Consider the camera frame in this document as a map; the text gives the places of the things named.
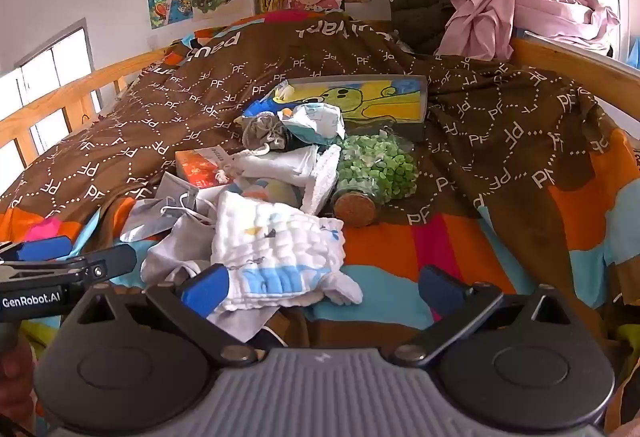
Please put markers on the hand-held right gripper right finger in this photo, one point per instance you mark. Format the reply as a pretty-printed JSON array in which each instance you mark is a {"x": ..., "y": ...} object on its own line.
[{"x": 442, "y": 289}]

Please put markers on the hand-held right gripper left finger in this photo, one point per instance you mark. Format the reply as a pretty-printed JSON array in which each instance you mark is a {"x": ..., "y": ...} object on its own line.
[{"x": 205, "y": 289}]

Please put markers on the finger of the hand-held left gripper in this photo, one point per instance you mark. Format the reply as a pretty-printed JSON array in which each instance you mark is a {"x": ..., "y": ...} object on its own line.
[
  {"x": 100, "y": 262},
  {"x": 40, "y": 248}
]

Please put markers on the grey face mask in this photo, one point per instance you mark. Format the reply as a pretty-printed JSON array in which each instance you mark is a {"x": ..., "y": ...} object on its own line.
[{"x": 150, "y": 222}]

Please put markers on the white muslin cloth blue band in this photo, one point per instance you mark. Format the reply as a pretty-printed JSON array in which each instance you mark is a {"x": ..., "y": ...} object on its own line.
[{"x": 270, "y": 232}]

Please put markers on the white cloth bag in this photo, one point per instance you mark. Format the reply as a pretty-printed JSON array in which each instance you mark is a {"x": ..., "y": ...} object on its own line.
[{"x": 280, "y": 162}]

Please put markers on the grey box with cartoon drawing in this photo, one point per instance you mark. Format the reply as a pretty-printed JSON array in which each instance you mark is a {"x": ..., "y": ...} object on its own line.
[{"x": 370, "y": 102}]

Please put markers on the person's left hand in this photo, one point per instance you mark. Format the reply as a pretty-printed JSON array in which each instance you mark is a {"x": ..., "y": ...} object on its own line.
[{"x": 15, "y": 372}]

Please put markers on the pale grey cloth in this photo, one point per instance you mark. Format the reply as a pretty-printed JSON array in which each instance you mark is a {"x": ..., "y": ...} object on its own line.
[{"x": 172, "y": 254}]

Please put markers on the orange red box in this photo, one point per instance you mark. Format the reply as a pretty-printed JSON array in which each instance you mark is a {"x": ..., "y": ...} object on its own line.
[{"x": 200, "y": 164}]

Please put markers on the cork-lidded jar of green candy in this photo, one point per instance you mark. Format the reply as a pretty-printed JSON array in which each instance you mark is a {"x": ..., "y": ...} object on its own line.
[{"x": 380, "y": 162}]

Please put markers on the brown printed blanket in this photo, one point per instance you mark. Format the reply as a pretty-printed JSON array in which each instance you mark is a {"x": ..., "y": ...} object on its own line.
[{"x": 150, "y": 117}]

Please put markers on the white terry towel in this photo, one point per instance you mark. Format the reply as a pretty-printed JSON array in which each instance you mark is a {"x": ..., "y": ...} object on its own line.
[{"x": 320, "y": 182}]

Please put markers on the window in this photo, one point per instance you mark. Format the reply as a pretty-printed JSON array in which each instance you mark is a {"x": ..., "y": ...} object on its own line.
[{"x": 50, "y": 67}]

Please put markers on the blue plastic bag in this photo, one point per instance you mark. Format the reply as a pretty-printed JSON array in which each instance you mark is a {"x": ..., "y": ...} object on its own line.
[{"x": 260, "y": 107}]

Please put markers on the white and blue packet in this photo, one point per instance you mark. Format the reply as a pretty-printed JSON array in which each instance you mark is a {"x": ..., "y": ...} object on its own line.
[{"x": 315, "y": 119}]

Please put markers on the pink cloth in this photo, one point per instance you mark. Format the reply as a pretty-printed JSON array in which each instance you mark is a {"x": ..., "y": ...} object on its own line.
[{"x": 500, "y": 2}]

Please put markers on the wooden bed frame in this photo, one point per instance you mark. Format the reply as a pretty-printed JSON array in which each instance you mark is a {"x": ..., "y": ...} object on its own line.
[{"x": 75, "y": 84}]

